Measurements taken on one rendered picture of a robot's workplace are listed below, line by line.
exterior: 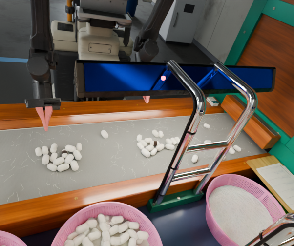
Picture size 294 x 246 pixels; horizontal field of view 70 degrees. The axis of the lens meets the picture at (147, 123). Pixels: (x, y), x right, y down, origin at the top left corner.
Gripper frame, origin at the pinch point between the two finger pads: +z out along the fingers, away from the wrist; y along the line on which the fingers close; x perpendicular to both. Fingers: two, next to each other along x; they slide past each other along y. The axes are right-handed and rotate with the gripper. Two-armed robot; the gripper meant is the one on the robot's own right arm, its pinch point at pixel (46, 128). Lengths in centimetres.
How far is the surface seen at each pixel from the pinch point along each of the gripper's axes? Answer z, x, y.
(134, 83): -5.6, -29.6, 20.5
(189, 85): -2.5, -38.3, 29.6
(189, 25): -192, 224, 244
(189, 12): -206, 209, 236
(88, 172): 15.7, -4.0, 11.2
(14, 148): 5.0, 5.3, -9.9
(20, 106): -11.0, 16.0, -8.5
